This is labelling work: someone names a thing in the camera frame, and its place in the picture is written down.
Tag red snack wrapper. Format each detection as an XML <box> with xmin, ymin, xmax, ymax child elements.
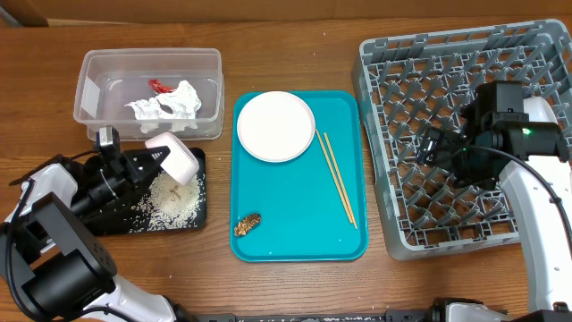
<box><xmin>148</xmin><ymin>79</ymin><xmax>174</xmax><ymax>95</ymax></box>

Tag grey-white bowl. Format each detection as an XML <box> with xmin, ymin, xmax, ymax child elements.
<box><xmin>523</xmin><ymin>97</ymin><xmax>558</xmax><ymax>123</ymax></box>

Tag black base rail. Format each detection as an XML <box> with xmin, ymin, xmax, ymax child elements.
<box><xmin>196</xmin><ymin>309</ymin><xmax>510</xmax><ymax>322</ymax></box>

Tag wooden chopstick right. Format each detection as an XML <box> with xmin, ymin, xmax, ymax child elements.
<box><xmin>324</xmin><ymin>132</ymin><xmax>358</xmax><ymax>230</ymax></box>

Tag black plastic tray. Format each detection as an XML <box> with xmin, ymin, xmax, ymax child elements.
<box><xmin>82</xmin><ymin>148</ymin><xmax>207</xmax><ymax>236</ymax></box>

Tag pink bowl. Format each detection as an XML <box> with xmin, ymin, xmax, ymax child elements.
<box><xmin>145</xmin><ymin>132</ymin><xmax>199</xmax><ymax>185</ymax></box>

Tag wooden chopstick left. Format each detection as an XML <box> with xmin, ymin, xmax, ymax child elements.
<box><xmin>315</xmin><ymin>129</ymin><xmax>357</xmax><ymax>229</ymax></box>

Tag white napkin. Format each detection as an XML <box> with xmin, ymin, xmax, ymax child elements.
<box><xmin>125</xmin><ymin>80</ymin><xmax>202</xmax><ymax>134</ymax></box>

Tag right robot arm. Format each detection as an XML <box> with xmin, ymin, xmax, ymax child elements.
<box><xmin>417</xmin><ymin>80</ymin><xmax>571</xmax><ymax>321</ymax></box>

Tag grey dishwasher rack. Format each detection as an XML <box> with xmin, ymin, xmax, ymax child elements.
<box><xmin>352</xmin><ymin>20</ymin><xmax>571</xmax><ymax>260</ymax></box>

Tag clear plastic bin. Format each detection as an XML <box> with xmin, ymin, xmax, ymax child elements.
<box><xmin>73</xmin><ymin>47</ymin><xmax>224</xmax><ymax>141</ymax></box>

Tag teal serving tray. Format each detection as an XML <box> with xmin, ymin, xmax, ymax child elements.
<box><xmin>230</xmin><ymin>90</ymin><xmax>368</xmax><ymax>262</ymax></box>

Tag brown food scrap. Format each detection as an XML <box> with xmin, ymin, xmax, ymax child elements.
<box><xmin>233</xmin><ymin>213</ymin><xmax>262</xmax><ymax>237</ymax></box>

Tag spilled rice pile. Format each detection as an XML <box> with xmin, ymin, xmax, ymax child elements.
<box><xmin>130</xmin><ymin>172</ymin><xmax>206</xmax><ymax>233</ymax></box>

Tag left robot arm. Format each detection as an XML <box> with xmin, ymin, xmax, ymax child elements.
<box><xmin>1</xmin><ymin>145</ymin><xmax>195</xmax><ymax>321</ymax></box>

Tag white round plate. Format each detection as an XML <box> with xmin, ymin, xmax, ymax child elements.
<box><xmin>237</xmin><ymin>91</ymin><xmax>316</xmax><ymax>163</ymax></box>

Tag wooden chopstick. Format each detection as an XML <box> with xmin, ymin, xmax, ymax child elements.
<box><xmin>324</xmin><ymin>132</ymin><xmax>358</xmax><ymax>230</ymax></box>
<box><xmin>315</xmin><ymin>129</ymin><xmax>357</xmax><ymax>229</ymax></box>

